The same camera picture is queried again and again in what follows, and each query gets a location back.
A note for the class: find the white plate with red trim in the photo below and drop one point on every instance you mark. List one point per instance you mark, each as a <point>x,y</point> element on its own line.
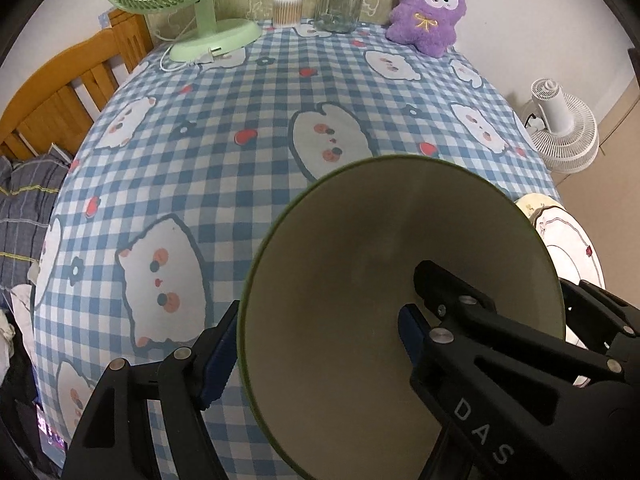
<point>565,245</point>

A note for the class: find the green desk fan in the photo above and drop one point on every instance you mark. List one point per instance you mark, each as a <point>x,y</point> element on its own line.
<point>205,20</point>

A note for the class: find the white cloth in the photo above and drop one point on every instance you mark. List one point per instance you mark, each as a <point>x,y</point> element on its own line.
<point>22,300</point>

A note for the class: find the glass jar with black lid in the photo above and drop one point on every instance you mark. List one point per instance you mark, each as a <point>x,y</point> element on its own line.
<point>337,5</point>

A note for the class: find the cotton swab container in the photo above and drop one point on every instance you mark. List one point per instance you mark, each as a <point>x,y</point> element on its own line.
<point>287,10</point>

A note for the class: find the beige cabinet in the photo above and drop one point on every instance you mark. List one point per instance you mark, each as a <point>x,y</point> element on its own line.
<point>620,135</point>

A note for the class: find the white floor fan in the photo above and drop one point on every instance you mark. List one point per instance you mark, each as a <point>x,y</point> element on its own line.
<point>560,110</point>

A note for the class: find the blue paper piece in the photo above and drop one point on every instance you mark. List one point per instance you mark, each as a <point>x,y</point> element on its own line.
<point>105,19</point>

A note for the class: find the blue checkered tablecloth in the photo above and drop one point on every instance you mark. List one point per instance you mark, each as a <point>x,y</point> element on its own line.
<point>225,185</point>

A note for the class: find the grey striped pillow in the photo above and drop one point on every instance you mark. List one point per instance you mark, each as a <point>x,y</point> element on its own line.
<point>25,210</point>

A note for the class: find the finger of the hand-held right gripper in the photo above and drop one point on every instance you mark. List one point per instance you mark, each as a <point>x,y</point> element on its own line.
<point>440,280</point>
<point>590,305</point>

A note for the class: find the yellow floral plate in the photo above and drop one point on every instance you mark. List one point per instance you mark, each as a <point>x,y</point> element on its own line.
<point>530,205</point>

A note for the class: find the purple plush toy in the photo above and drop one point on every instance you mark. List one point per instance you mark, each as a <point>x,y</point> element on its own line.
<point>425,25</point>

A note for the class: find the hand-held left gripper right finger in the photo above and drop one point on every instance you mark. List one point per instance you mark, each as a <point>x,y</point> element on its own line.
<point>412,330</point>

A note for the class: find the wooden bed headboard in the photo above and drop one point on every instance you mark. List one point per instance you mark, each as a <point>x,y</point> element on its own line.
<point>50,105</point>

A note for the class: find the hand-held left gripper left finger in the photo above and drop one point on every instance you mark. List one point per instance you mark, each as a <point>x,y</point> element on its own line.
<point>220,360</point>

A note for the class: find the lit screen device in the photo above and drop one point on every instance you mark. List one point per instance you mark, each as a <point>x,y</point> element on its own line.
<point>50,435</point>

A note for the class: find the large floral ceramic bowl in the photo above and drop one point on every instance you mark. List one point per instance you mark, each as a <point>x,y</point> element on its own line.
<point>350,270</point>

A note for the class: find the dark clothes pile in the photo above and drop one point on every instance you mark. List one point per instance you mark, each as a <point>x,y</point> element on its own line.
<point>17,390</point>

